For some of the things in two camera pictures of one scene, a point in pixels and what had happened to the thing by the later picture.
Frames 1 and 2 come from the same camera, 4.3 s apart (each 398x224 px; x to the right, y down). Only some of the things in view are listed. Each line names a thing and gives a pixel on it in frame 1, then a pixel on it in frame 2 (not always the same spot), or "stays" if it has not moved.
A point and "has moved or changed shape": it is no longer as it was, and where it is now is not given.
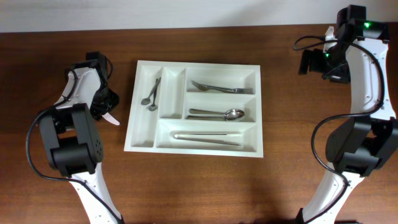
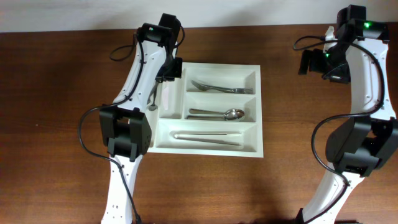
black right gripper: [341, 74] stays
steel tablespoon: [232, 116] stays
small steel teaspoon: [146, 101] stays
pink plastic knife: [111, 119] has moved or changed shape
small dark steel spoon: [153, 107] stays
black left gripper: [114, 100] to [178, 67]
